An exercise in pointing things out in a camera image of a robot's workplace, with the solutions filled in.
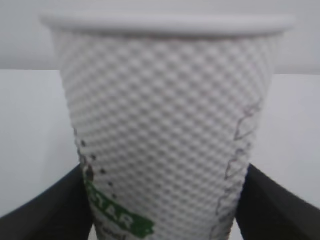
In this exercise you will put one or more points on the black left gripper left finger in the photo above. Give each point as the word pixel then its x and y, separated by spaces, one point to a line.
pixel 62 212

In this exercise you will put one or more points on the white paper cup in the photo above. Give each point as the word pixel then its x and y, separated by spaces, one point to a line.
pixel 165 111

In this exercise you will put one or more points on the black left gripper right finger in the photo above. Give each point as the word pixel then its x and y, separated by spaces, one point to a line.
pixel 267 211

